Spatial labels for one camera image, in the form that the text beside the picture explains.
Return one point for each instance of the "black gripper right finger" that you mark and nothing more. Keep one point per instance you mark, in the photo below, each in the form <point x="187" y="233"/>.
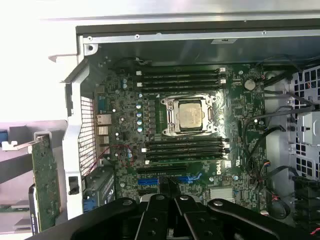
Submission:
<point x="195" y="220"/>

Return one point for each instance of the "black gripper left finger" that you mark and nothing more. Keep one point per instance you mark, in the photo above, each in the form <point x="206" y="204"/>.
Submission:
<point x="155" y="217"/>

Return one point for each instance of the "short black expansion slot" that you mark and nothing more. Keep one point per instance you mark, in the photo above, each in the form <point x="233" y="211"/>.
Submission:
<point x="147" y="192"/>

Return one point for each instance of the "blue expansion slot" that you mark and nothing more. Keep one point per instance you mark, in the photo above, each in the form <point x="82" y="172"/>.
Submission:
<point x="147" y="182"/>

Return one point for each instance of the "black RAM slot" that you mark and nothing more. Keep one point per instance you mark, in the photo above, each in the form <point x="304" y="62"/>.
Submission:
<point x="185" y="159"/>
<point x="180" y="77"/>
<point x="180" y="88"/>
<point x="180" y="82"/>
<point x="180" y="71"/>
<point x="185" y="141"/>
<point x="185" y="153"/>
<point x="185" y="147"/>

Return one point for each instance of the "silver chipset heat sink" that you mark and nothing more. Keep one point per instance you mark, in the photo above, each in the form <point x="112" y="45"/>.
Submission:
<point x="221" y="195"/>

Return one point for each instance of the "grey labelled power supply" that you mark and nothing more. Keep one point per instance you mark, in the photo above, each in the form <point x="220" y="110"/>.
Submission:
<point x="102" y="190"/>

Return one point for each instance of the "blue case latch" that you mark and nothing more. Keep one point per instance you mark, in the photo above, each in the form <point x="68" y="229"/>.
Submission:
<point x="89" y="205"/>

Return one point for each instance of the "black round speaker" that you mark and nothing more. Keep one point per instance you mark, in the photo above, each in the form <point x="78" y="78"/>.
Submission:
<point x="280" y="208"/>

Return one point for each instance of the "silver rear port block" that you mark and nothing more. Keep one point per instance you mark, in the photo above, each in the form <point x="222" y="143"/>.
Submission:
<point x="102" y="130"/>

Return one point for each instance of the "silver CPU in socket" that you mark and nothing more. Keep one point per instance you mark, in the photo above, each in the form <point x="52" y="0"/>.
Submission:
<point x="207" y="115"/>

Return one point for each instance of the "green motherboard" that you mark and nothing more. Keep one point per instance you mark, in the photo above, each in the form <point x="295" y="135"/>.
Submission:
<point x="225" y="112"/>

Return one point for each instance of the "open black PC case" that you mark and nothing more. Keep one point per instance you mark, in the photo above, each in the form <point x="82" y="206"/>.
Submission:
<point x="75" y="125"/>

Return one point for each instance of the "grey parts rack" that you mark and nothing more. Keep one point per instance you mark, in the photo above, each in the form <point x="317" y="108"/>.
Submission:
<point x="55" y="127"/>

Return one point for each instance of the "green RAM stick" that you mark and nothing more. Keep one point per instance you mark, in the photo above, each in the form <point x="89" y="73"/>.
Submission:
<point x="12" y="208"/>

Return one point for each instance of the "silver coin battery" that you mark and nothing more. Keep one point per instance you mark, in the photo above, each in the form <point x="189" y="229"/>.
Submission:
<point x="250" y="84"/>

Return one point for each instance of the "blue disk caddy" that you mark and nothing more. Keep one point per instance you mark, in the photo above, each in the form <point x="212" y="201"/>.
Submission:
<point x="3" y="135"/>

